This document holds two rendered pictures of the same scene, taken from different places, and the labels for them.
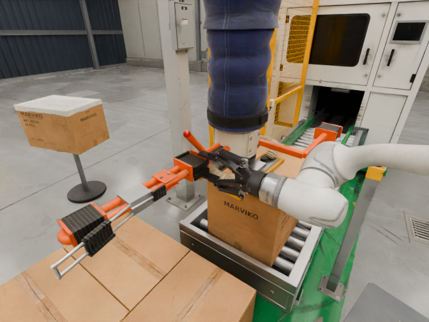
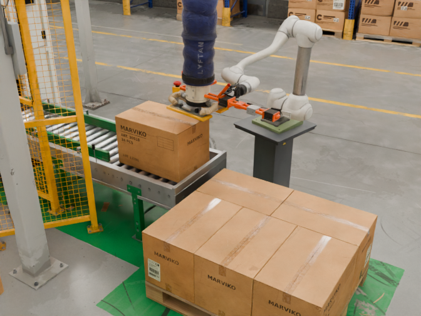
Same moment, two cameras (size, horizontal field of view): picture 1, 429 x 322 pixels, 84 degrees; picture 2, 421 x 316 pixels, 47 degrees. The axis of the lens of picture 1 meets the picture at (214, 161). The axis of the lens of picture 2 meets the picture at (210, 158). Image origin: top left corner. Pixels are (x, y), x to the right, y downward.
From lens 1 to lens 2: 3.34 m
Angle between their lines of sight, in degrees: 79
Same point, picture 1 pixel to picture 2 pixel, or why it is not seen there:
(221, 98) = (212, 68)
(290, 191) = (252, 82)
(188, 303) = (235, 188)
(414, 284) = not seen: hidden behind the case
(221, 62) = (211, 52)
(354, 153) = (242, 64)
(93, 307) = (243, 220)
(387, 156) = (252, 59)
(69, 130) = not seen: outside the picture
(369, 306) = (245, 125)
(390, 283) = not seen: hidden behind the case
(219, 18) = (212, 34)
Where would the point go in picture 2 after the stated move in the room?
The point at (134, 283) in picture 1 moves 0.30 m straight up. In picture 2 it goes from (225, 208) to (225, 169)
